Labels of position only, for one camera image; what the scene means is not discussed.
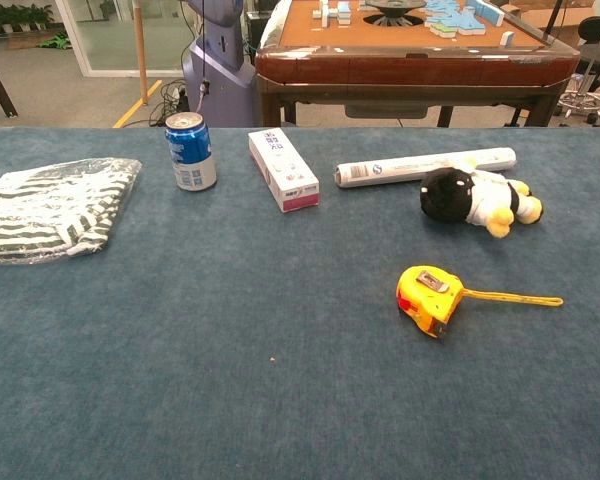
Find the wooden pole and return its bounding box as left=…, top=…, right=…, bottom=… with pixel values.
left=132, top=0, right=150, bottom=106

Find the blue white soda can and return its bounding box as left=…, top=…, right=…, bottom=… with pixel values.
left=164, top=111, right=218, bottom=192

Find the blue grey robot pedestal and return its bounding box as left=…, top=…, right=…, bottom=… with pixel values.
left=181, top=0, right=257, bottom=128

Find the black mahjong table centre dome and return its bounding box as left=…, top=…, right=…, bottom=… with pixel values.
left=363, top=0, right=428, bottom=26

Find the green object on floor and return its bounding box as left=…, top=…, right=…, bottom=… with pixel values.
left=37, top=32, right=74, bottom=50

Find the striped garment in plastic bag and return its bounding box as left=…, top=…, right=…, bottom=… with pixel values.
left=0, top=157, right=144, bottom=269

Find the white rolled paper tube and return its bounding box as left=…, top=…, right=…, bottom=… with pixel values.
left=334, top=146, right=518, bottom=190

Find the hanging black cable with plug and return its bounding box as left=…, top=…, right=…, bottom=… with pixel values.
left=198, top=0, right=212, bottom=112

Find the large mahjong tile pile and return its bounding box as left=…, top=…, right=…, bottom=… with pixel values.
left=424, top=0, right=506, bottom=39

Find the blue felt table cover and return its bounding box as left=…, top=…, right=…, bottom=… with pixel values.
left=0, top=126, right=600, bottom=480

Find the brown mahjong table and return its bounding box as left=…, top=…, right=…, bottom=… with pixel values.
left=254, top=0, right=581, bottom=128

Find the row of potted plants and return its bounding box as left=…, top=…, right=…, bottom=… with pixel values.
left=0, top=3, right=55, bottom=36

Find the yellow tape measure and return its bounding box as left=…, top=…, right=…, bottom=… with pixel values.
left=395, top=264, right=565, bottom=340

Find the black floor cable tangle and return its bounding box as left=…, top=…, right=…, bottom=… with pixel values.
left=148, top=79, right=191, bottom=128

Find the small mahjong tile stack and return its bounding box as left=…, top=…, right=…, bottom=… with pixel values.
left=313, top=0, right=354, bottom=27

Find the black white yellow plush toy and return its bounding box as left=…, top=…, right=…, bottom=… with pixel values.
left=419, top=158, right=545, bottom=239

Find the white glass partition frame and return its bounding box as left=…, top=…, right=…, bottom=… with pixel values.
left=54, top=0, right=196, bottom=79

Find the white pink cardboard box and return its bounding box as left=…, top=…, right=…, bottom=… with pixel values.
left=247, top=127, right=321, bottom=214

